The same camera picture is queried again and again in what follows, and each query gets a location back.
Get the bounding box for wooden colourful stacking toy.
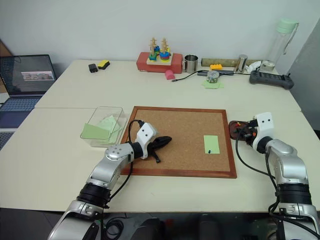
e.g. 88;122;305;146
146;37;174;67

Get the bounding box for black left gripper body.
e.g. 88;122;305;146
147;136;162;157

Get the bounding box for white crumpled tissue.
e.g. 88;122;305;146
245;60;262;74

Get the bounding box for red rectangular box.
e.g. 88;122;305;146
135;51;184;75

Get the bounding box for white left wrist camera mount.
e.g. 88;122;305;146
135;122;158;160

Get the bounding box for grey usb hub with cable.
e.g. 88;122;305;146
170;69;235;83

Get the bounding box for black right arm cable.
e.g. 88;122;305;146
235;127;282;221

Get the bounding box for grey laptop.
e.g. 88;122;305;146
0;54;59;129

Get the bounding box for clear bottle with green lid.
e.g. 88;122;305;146
268;17;300;74

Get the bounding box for pink arch block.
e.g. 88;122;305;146
164;69;177;81

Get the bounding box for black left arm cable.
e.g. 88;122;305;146
100;119;146;223

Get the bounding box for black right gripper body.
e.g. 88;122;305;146
243;119;260;147

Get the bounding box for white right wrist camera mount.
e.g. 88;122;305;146
252;112;274;149

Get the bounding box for clear plastic box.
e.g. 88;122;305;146
79;106;131;149

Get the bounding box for stainless steel mug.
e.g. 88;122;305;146
183;54;199;74

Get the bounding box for clear jar of pushpins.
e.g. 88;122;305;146
206;70;220;84

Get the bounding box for grey perforated panel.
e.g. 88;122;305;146
0;129;16;151

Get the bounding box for shiny steel cylinder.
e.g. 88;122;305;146
233;54;249;74

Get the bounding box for black cables under table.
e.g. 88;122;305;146
101;216;125;240

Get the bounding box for black handheld controller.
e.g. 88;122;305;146
248;69;295;90

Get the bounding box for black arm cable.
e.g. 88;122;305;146
100;119;146;223
235;127;282;221

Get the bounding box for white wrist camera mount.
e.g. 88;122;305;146
135;122;158;160
252;112;274;149

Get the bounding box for yellow black eraser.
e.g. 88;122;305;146
97;59;111;71

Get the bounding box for wood-framed cork board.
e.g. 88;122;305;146
121;105;238;179

